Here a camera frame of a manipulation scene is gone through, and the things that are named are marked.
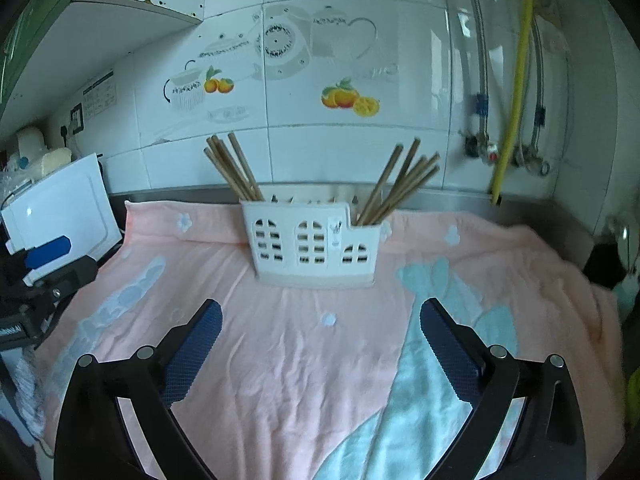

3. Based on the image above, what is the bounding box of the white kitchen appliance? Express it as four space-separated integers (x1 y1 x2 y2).
14 127 50 157

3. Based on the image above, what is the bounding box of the white cutting board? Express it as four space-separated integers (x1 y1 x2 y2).
0 152 123 281

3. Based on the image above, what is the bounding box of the white paper wall sticker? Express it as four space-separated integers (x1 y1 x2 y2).
82 71 117 121

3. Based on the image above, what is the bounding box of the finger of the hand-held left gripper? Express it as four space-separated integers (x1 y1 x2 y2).
37 255 98 307
25 234 72 271

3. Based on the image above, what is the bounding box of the white plastic chopstick holder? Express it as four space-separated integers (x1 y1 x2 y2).
240 197 393 288

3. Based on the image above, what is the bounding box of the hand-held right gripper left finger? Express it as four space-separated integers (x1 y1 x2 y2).
54 298 224 480

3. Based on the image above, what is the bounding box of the braided metal hose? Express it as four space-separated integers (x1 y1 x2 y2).
529 7 548 162
461 0 491 147

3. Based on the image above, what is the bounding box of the yellow gas hose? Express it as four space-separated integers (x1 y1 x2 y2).
490 0 534 206

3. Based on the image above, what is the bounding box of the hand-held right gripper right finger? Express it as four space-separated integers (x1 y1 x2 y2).
419 297 587 480

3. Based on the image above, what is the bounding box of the bundle of wooden chopsticks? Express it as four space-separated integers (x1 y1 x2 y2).
203 132 265 202
356 137 442 227

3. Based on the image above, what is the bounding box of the pink printed towel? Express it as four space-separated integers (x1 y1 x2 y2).
37 200 623 480

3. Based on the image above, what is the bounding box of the wall cabinet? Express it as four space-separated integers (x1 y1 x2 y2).
0 0 203 126

